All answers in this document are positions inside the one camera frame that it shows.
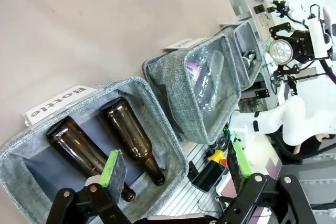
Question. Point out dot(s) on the grey fabric plastic basket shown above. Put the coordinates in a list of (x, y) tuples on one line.
[(181, 98)]

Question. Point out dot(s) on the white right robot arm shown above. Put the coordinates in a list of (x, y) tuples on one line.
[(294, 113)]

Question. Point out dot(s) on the white Plastic label card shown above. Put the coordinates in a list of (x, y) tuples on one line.
[(183, 43)]

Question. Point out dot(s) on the black box device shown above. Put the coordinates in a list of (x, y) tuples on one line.
[(207, 176)]

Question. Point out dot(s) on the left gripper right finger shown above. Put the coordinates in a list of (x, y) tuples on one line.
[(237, 171)]

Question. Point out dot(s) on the large clear plastic bottle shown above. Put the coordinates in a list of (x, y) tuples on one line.
[(212, 77)]

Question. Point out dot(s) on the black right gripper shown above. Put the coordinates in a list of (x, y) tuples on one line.
[(302, 45)]

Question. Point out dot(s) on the small pink-label plastic bottle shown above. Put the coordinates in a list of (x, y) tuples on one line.
[(193, 70)]

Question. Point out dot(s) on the crushed silver can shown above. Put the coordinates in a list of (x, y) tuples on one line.
[(249, 57)]

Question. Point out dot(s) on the yellow red emergency stop button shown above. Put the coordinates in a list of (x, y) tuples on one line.
[(216, 157)]

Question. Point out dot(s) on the beige control panel with buttons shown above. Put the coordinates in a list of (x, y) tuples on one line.
[(249, 6)]

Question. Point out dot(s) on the black device with blue light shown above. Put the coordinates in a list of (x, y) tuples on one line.
[(281, 7)]

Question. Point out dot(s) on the brown glass bottle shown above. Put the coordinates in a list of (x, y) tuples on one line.
[(131, 132), (76, 145)]

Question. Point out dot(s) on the white Bottle label card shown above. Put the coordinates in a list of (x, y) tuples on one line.
[(57, 103)]

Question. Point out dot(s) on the grey fabric bottle basket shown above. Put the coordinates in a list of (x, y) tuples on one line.
[(157, 119)]

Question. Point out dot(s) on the grey fabric can basket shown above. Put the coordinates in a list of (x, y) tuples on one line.
[(246, 37)]

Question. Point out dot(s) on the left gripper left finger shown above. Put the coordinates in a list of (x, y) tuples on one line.
[(115, 176)]

